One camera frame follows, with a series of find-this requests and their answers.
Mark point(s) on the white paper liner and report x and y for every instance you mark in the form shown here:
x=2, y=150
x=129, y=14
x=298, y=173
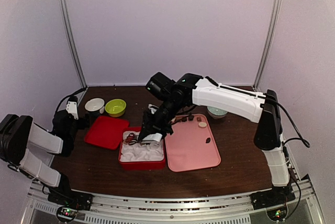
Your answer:
x=140, y=152

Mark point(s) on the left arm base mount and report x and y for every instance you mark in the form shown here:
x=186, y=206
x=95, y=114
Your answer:
x=76, y=200

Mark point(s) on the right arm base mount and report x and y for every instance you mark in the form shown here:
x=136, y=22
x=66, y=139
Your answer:
x=266, y=199

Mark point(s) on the aluminium front rail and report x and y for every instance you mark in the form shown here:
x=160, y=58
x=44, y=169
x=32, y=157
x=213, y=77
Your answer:
x=236, y=208

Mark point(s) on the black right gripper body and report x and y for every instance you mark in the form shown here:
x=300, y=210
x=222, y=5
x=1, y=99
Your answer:
x=160, y=121

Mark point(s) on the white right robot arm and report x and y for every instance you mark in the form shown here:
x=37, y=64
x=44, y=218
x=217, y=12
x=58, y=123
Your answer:
x=196, y=90

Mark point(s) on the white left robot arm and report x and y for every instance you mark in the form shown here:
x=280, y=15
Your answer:
x=19, y=133

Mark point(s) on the light blue ceramic bowl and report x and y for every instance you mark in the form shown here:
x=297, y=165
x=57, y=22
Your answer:
x=216, y=113

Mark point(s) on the pink plastic tray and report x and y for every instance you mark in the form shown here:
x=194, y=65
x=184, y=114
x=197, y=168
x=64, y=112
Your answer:
x=186, y=148

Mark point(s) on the aluminium frame post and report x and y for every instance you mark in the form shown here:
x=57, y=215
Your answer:
x=275, y=13
x=71, y=42

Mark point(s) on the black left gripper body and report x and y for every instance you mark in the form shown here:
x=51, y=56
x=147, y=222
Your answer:
x=84, y=122

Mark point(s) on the green plastic bowl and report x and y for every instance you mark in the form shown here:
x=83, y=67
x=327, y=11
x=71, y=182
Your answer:
x=115, y=108

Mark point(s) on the aluminium frame post right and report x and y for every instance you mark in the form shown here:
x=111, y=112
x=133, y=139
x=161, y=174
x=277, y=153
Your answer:
x=275, y=13

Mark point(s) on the white ceramic bowl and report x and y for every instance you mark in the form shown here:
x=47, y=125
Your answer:
x=95, y=106

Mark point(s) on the aluminium frame post left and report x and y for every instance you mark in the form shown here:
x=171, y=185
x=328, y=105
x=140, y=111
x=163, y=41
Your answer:
x=71, y=42

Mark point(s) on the red tin lid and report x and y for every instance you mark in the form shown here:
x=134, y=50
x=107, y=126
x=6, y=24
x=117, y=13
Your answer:
x=106, y=132

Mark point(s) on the red tin box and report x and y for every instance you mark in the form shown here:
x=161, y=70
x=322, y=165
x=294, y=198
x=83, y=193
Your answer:
x=142, y=165

